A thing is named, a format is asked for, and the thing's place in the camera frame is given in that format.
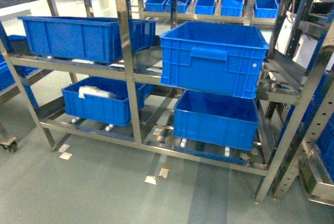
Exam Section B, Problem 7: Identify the blue bin with white bag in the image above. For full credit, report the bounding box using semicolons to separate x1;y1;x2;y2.
61;76;154;127

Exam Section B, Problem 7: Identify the steel flow rack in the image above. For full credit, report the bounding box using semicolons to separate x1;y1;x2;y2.
9;0;333;204

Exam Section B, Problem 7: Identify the white plastic bag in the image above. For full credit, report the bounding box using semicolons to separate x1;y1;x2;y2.
78;86;120;99

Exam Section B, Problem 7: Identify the large blue crate on rack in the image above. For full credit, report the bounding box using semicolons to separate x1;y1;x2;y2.
160;21;269;99

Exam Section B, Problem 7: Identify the lower right blue bin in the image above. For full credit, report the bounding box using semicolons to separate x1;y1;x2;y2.
173;90;260;151

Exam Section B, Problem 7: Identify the long blue bin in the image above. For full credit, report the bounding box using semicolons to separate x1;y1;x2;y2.
17;16;157;65

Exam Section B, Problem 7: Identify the steel wheeled shelf cart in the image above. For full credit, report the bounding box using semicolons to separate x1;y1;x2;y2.
0;0;59;153

